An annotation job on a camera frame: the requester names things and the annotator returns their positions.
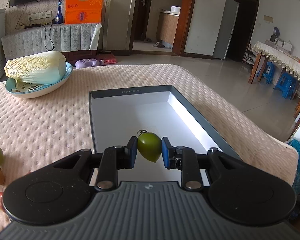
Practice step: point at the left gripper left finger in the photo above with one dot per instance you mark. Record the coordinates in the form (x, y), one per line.
(113, 159)

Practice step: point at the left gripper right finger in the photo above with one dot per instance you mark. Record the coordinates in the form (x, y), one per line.
(185, 160)

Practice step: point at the wooden kitchen cabinet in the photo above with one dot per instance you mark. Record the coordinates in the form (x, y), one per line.
(167, 27)

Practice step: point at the grey shallow cardboard box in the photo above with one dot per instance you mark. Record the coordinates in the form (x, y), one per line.
(118, 114)

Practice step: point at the pink quilted table cover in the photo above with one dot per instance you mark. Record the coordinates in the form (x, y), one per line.
(46, 196)

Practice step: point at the napa cabbage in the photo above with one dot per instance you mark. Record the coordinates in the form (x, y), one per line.
(44, 68)

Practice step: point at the blue plastic stool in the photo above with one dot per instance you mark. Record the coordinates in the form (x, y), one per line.
(268, 73)
(287, 85)

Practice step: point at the near red apple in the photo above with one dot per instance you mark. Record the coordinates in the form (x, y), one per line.
(1, 202)

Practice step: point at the blue rimmed white plate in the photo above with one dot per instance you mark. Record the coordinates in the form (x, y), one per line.
(28, 90)

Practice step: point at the grey cloth covered cabinet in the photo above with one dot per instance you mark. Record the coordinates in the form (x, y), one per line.
(56, 37)

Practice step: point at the grey refrigerator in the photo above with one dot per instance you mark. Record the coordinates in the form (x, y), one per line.
(226, 29)

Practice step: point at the lace covered dining table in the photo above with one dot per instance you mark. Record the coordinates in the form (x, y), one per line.
(290, 65)

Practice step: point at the blue glass bottle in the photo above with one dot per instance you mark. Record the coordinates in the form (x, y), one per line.
(59, 16)

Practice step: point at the orange gift box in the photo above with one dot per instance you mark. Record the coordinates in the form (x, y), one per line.
(83, 11)

